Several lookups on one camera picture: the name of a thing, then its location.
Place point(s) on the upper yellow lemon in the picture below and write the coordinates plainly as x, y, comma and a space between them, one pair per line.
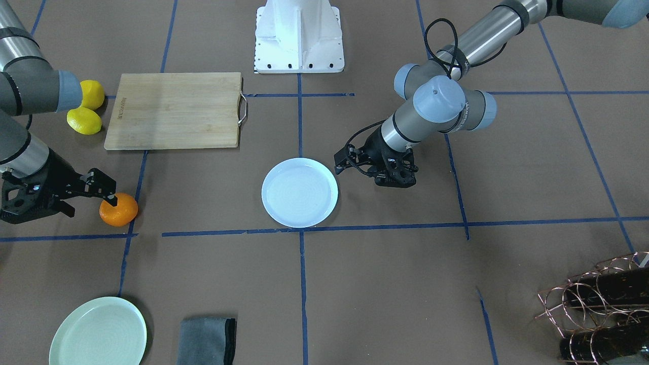
93, 94

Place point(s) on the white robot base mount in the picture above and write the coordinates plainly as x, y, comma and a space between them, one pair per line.
298, 36

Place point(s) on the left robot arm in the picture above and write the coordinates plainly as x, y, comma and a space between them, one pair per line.
436, 102

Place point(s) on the orange fruit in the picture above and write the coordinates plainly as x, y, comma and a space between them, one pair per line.
121, 214

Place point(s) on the bamboo cutting board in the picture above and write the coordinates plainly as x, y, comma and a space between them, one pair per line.
176, 111

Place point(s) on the light green plate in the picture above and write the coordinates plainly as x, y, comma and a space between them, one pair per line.
107, 330

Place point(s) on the yellow lemon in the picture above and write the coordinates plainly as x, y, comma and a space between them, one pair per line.
93, 94
84, 121

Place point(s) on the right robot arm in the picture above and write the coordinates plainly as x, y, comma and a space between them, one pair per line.
29, 85

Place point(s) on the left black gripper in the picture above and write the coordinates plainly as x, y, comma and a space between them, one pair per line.
376, 146

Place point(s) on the copper wire bottle rack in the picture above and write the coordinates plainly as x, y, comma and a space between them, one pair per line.
601, 315

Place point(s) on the folded grey cloth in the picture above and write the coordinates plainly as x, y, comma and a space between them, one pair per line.
207, 340

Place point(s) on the lower yellow lemon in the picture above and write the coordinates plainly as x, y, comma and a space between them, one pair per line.
84, 121

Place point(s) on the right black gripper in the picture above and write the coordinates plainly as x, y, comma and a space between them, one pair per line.
55, 178

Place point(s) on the light blue plate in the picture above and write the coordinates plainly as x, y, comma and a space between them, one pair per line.
299, 193

